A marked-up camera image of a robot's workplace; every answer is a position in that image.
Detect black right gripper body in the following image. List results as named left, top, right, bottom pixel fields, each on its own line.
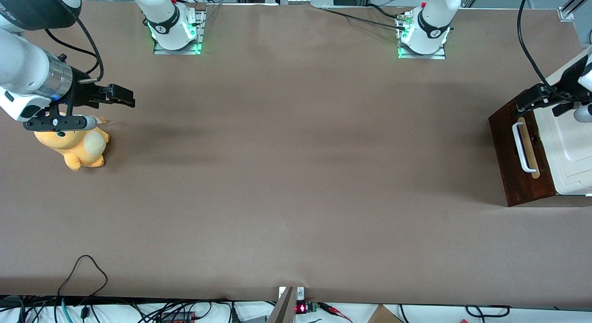
left=68, top=69, right=111, bottom=117

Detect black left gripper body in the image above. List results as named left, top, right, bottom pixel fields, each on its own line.
left=551, top=55, right=589, bottom=118

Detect dark wood drawer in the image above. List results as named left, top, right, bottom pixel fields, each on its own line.
left=488, top=88, right=557, bottom=207

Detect white drawer handle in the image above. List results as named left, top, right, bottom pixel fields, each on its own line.
left=512, top=121, right=537, bottom=174

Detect orange plush toy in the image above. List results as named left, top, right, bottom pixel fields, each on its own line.
left=34, top=116, right=111, bottom=172

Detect brown cardboard piece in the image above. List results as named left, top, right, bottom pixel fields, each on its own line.
left=367, top=304, right=404, bottom=323

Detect red alligator clip leads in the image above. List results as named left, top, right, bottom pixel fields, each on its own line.
left=318, top=302, right=353, bottom=323

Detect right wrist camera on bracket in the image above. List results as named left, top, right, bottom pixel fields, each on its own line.
left=23, top=103, right=108, bottom=132

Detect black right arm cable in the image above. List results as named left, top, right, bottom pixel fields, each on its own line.
left=44, top=17, right=105, bottom=84

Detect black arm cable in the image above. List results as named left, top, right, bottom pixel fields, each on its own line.
left=44, top=17, right=105, bottom=84
left=517, top=0, right=566, bottom=101

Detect tan wooden handle strip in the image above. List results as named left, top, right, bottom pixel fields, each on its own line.
left=517, top=117, right=541, bottom=180

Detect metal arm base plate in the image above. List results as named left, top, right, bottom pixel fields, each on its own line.
left=396, top=11, right=447, bottom=60
left=153, top=8, right=206, bottom=56

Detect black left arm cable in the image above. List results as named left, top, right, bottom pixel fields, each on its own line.
left=517, top=0, right=566, bottom=101

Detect silver aluminium frame profile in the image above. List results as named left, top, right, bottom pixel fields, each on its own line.
left=557, top=0, right=592, bottom=22

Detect black looped cable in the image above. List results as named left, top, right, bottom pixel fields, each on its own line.
left=57, top=255, right=109, bottom=299

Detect black cable across table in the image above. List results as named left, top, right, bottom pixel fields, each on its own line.
left=319, top=4, right=408, bottom=30

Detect black coiled cable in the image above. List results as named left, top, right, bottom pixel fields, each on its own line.
left=464, top=304, right=511, bottom=319

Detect grey camera post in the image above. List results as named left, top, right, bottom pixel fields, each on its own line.
left=267, top=286, right=297, bottom=323

